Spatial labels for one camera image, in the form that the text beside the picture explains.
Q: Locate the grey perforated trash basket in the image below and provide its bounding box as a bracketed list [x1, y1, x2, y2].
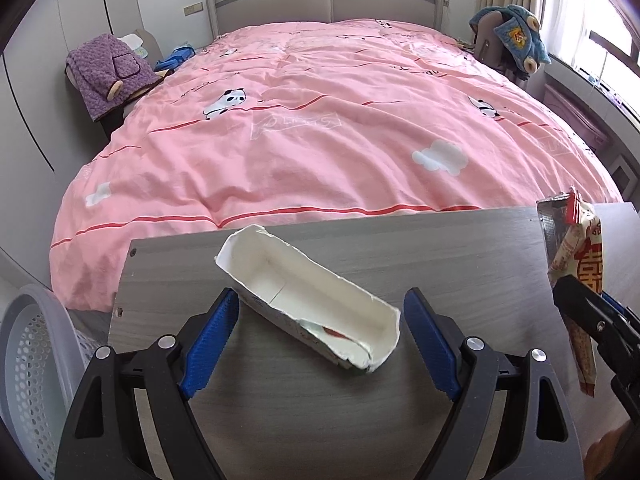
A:
[1, 284, 99, 479]

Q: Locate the person's right hand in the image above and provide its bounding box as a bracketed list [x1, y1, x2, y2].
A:
[584, 422, 631, 480]

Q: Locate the chair under hat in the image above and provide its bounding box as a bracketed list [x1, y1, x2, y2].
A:
[473, 11, 528, 86]

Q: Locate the white torn carton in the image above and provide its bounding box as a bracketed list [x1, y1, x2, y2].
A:
[215, 224, 401, 374]

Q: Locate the pink bed quilt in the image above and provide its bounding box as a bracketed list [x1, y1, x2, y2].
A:
[50, 20, 622, 312]

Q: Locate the white wardrobe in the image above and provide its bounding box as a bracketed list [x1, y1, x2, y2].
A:
[1, 0, 142, 281]

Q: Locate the purple knitted garment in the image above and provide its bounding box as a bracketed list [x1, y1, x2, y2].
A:
[65, 32, 164, 123]

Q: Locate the chair beside bed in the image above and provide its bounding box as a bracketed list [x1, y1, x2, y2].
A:
[64, 28, 166, 139]

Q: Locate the red patterned snack wrapper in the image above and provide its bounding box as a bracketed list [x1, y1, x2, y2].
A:
[537, 188, 604, 398]

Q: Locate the blue item on nightstand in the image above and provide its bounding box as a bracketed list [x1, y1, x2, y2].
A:
[154, 44, 195, 72]

